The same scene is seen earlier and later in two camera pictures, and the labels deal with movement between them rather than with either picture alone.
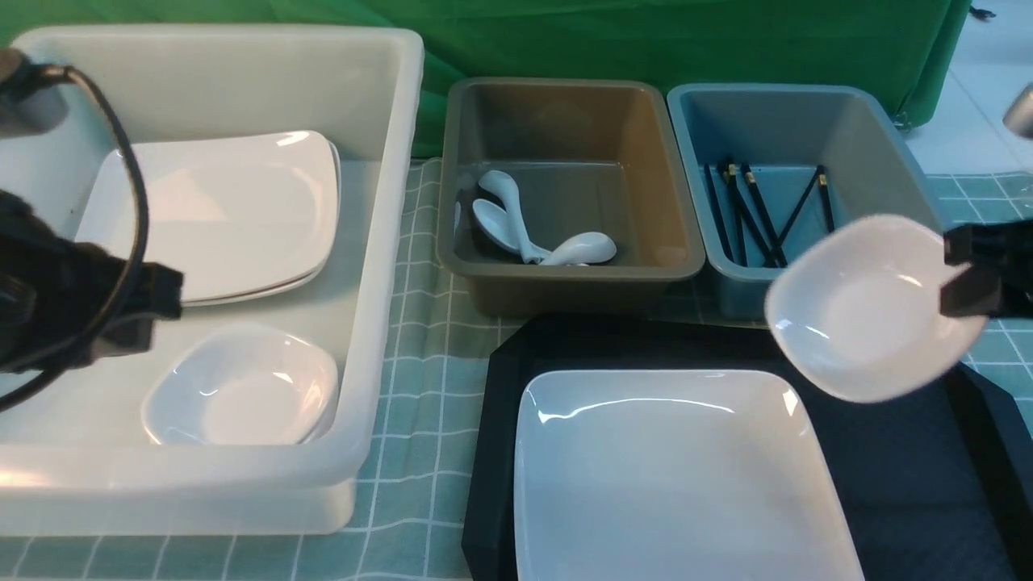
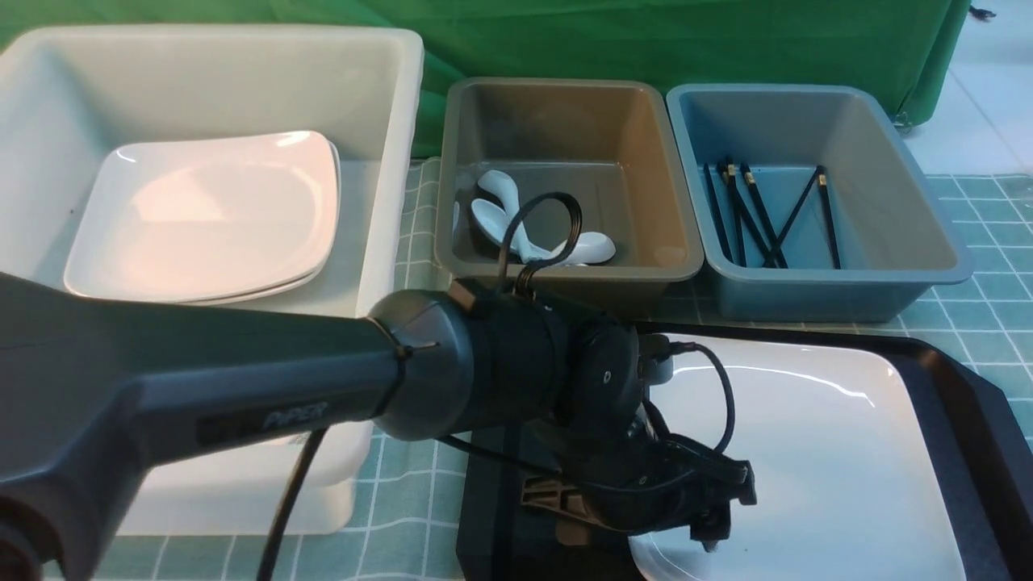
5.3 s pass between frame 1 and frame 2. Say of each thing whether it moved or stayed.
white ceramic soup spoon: stayed
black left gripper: moved
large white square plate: moved
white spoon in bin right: stayed
